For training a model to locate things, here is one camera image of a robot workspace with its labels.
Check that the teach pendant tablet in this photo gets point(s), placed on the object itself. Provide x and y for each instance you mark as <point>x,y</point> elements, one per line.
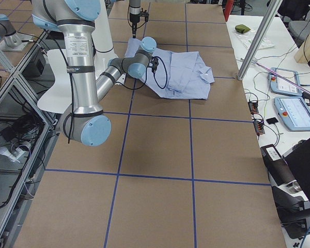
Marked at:
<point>281,86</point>
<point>293,112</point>

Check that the black monitor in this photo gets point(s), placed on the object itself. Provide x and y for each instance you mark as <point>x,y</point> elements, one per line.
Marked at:
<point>298,162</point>

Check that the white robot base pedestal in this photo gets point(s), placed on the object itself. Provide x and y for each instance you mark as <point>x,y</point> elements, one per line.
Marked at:
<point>88,49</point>

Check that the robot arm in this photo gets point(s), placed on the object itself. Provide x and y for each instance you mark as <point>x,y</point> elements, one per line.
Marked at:
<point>93,129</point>
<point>135,3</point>

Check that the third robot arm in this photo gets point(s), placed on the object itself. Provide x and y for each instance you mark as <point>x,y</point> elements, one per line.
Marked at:
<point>10,40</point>

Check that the lower teach pendant tablet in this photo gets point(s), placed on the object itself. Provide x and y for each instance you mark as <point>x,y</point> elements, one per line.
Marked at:
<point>293,112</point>

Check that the green fabric pouch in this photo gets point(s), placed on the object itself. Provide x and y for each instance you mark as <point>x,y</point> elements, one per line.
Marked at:
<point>242,29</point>

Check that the upper teach pendant tablet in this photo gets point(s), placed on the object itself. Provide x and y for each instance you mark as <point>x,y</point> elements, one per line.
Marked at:
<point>281,86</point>

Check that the aluminium frame post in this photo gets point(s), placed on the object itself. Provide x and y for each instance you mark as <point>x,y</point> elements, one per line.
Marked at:
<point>261,31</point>

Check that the light blue striped shirt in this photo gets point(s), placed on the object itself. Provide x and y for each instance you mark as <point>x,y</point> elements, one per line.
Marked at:
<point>182,75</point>

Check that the black device with label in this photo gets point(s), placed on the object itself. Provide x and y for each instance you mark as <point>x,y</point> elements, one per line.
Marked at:
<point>276,165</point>

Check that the white power strip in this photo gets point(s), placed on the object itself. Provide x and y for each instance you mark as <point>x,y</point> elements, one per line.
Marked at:
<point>15,155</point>

